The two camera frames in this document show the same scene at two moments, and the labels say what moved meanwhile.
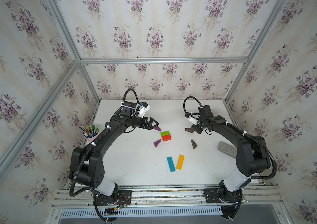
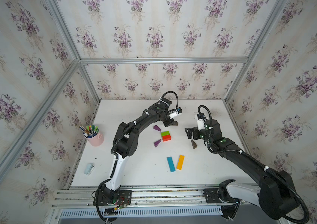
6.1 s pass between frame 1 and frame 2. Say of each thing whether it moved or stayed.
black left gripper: moved
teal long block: stayed
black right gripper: moved
